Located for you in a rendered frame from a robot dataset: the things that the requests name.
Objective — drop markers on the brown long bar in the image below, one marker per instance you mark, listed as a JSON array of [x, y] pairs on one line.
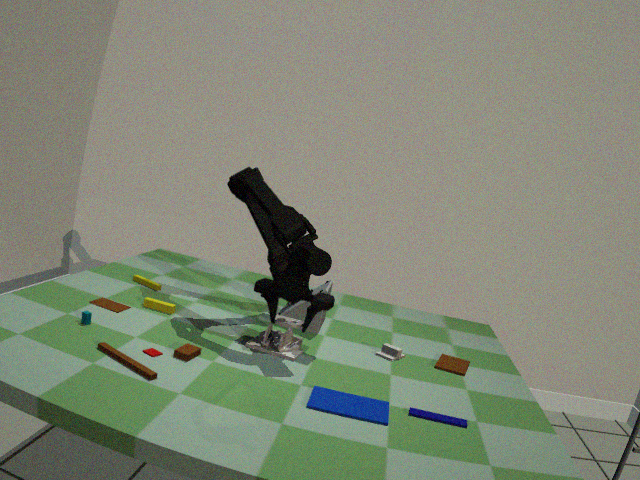
[[128, 361]]

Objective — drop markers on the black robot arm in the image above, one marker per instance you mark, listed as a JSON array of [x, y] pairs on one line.
[[280, 225]]

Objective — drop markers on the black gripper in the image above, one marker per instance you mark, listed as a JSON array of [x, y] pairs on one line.
[[318, 302]]

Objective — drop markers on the red flat tile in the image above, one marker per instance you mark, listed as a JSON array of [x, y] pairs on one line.
[[152, 352]]

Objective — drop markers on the brown block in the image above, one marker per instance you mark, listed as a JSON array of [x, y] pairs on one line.
[[187, 352]]

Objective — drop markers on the small teal block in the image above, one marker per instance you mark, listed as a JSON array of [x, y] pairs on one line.
[[86, 317]]

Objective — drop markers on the dark blue flat bar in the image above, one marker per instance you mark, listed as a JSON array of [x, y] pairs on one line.
[[438, 417]]

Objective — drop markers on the blue flat rectangular plate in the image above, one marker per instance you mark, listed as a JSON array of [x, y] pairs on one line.
[[349, 405]]

